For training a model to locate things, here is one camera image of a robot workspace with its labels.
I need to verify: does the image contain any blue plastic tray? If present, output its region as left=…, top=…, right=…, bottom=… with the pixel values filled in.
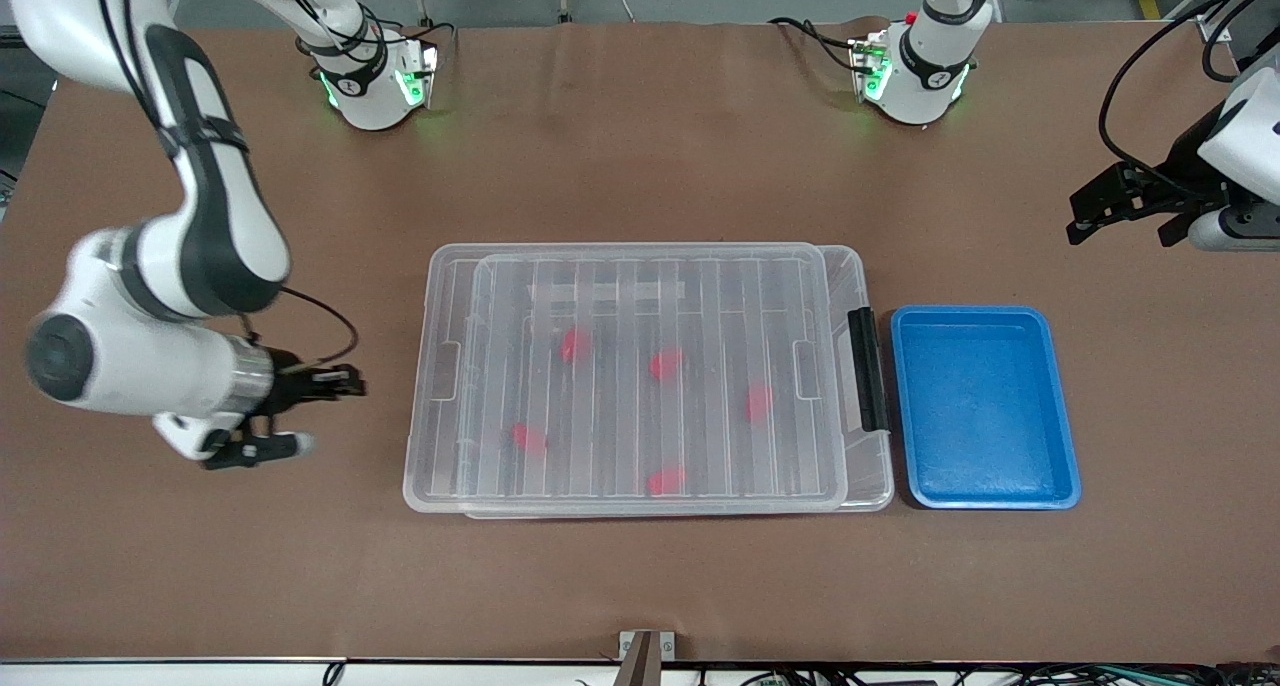
left=890, top=305, right=1083, bottom=512

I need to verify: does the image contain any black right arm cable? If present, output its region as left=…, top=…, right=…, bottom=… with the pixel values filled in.
left=95, top=0, right=361, bottom=372

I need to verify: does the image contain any aluminium frame profile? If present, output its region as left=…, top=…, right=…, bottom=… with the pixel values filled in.
left=1165, top=0, right=1261, bottom=45

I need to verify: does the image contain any metal table edge bracket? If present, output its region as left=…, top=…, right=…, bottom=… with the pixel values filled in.
left=618, top=630, right=676, bottom=686

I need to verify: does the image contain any black box latch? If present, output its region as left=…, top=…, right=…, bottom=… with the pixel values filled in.
left=847, top=307, right=891, bottom=434

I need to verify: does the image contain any clear plastic storage box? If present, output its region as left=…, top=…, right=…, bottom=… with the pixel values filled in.
left=462, top=244, right=895, bottom=517

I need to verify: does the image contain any brown paper table cover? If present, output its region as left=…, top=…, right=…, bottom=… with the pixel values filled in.
left=0, top=21, right=1280, bottom=664

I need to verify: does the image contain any clear plastic box lid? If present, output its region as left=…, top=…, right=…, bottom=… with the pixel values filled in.
left=403, top=242, right=851, bottom=514

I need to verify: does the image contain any black left base cable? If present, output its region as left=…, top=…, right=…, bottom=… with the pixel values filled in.
left=768, top=16, right=866, bottom=72

